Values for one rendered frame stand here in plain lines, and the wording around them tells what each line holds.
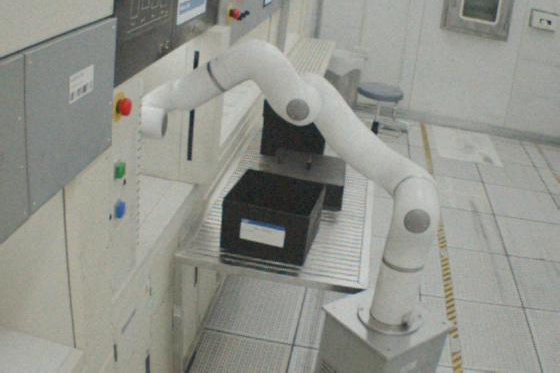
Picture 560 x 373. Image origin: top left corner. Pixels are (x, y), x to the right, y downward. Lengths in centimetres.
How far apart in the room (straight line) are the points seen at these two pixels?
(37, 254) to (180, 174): 95
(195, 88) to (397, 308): 79
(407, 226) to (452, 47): 471
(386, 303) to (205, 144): 82
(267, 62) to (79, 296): 70
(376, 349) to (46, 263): 87
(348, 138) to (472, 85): 477
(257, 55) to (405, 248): 61
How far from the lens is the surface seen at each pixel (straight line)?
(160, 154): 219
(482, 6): 601
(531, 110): 644
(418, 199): 153
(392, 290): 170
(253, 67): 153
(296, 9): 496
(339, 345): 181
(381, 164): 157
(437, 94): 625
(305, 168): 243
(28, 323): 149
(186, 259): 197
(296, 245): 195
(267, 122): 273
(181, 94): 160
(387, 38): 611
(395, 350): 169
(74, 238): 129
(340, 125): 156
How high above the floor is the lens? 178
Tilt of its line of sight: 22 degrees down
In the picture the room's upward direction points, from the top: 7 degrees clockwise
